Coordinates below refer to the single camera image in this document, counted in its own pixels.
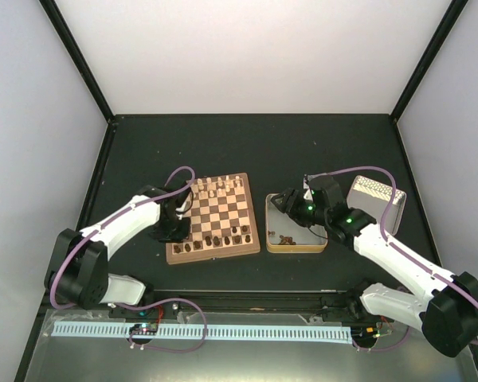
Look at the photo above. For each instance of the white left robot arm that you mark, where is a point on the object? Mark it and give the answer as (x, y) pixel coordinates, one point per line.
(78, 272)

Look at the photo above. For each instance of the small circuit board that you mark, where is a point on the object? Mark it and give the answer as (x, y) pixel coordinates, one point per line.
(144, 329)
(367, 332)

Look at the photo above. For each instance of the white slotted cable duct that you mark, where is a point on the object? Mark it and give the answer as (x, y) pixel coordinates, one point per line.
(196, 332)

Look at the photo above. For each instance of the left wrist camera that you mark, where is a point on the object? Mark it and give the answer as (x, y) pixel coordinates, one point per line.
(180, 211)

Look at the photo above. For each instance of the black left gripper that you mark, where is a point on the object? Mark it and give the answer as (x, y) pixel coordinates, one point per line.
(182, 234)

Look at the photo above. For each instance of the white king piece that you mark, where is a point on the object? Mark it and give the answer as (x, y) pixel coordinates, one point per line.
(200, 183)

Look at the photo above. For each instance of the small circuit board left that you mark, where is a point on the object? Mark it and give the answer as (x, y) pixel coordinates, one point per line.
(144, 329)

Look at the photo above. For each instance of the dark chess piece in tin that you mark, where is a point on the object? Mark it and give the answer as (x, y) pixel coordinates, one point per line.
(286, 240)

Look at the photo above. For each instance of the small circuit board right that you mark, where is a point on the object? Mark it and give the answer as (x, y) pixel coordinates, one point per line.
(367, 332)

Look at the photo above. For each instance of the white queen piece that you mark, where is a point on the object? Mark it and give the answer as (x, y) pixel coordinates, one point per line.
(209, 183)

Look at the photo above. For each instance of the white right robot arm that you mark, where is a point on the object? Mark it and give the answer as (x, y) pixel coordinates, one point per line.
(442, 305)

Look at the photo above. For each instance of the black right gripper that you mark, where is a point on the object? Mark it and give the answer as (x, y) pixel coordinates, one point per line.
(290, 204)

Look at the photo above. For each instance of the yellow bear metal tin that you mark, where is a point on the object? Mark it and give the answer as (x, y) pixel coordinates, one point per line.
(308, 240)

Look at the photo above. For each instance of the wooden chess board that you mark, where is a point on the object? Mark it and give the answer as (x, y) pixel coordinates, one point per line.
(215, 216)

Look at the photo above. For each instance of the pink tin lid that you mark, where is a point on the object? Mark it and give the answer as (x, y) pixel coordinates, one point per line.
(373, 196)

